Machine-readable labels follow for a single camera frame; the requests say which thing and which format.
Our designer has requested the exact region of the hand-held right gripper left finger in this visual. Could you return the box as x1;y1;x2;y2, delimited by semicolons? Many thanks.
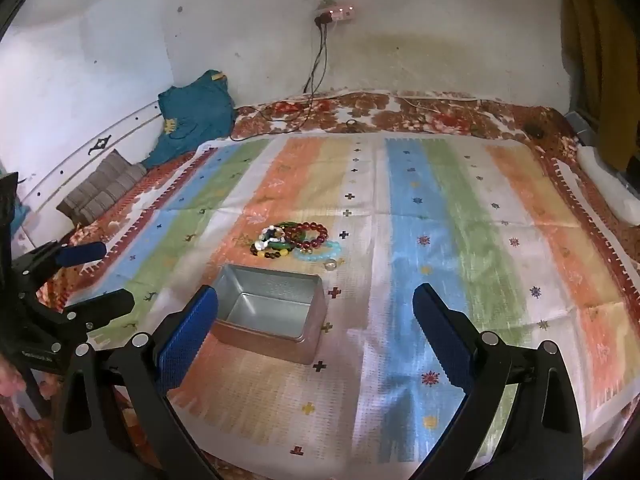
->
52;284;221;480

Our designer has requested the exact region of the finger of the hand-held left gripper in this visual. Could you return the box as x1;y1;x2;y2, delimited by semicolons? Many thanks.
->
30;288;136;335
12;241;108;273

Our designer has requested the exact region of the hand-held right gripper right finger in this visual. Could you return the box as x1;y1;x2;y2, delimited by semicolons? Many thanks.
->
412;282;586;480

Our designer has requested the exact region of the silver metal tin box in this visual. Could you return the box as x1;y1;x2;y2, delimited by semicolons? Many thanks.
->
212;263;328;365

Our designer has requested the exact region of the yellow and brown bead bracelet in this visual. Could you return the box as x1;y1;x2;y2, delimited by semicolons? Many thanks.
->
250;242;293;261

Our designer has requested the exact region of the multicolour glass bead bracelet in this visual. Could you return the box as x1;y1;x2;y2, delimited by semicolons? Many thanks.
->
257;225;288;248

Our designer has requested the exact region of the light blue bead bracelet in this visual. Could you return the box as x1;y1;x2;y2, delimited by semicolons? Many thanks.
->
292;240;344;262

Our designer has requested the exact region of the red bead bracelet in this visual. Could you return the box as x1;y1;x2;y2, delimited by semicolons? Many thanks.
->
284;221;329;251

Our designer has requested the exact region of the person's left hand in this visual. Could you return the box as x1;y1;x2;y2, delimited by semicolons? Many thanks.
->
0;355;27;399

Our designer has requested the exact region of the grey folded cloth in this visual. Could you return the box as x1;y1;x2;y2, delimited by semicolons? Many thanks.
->
56;149;148;223

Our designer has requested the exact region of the white headboard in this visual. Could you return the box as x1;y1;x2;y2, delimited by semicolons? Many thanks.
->
0;100;166;241

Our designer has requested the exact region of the striped pastel mat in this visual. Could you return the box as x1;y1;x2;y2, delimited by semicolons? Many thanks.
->
65;132;640;463

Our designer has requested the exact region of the teal garment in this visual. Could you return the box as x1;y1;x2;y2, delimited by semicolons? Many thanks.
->
142;70;237;168

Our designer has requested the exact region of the white rolled cloth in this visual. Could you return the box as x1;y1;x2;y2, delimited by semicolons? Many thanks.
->
575;146;640;226

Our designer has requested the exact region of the striped patterned tablecloth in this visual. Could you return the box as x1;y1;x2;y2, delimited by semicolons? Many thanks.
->
10;91;640;480

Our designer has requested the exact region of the grey box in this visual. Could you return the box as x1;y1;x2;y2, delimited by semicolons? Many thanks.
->
565;112;592;137

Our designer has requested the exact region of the yellow curtain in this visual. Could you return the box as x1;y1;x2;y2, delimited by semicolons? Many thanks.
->
560;0;640;171

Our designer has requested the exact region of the white power strip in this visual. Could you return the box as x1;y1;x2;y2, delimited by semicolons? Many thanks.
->
312;5;357;24

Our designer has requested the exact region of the black power cable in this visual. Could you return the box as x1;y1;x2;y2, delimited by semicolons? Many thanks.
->
230;14;332;142

